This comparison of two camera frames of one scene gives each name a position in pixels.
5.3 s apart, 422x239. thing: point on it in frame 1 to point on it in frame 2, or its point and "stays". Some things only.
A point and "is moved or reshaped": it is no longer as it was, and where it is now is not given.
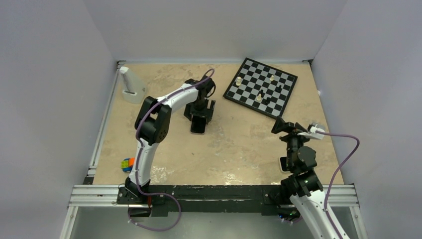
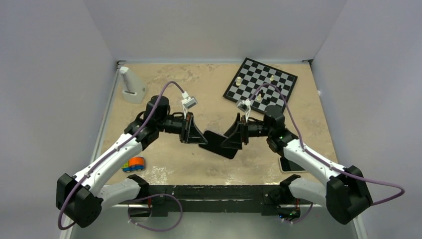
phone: [198, 125] is moved or reshaped
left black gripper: [190, 111] to [189, 133]
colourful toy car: [127, 165] stays
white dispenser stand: [135, 91] stays
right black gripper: [279, 125] to [239, 133]
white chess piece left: [238, 82] stays
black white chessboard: [262, 87] stays
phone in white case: [283, 164] stays
